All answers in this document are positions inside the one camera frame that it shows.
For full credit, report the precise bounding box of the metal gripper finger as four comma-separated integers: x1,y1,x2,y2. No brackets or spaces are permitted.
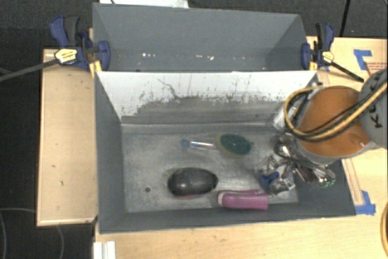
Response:
257,155,279,175
270,176,296,195

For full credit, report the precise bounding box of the purple cylindrical tube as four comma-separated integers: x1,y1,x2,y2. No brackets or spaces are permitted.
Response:
216,189,270,211

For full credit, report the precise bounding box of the black egg-shaped object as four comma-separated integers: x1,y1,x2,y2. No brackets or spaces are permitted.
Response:
167,167,219,198

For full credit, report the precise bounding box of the grey metal bin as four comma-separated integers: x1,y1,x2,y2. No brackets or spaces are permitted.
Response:
92,2,357,235

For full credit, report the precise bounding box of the pale wood board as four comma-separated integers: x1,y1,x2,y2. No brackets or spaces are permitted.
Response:
36,48,99,227

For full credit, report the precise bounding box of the green round brush clear handle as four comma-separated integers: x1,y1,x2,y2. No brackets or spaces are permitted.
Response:
179,133,255,159

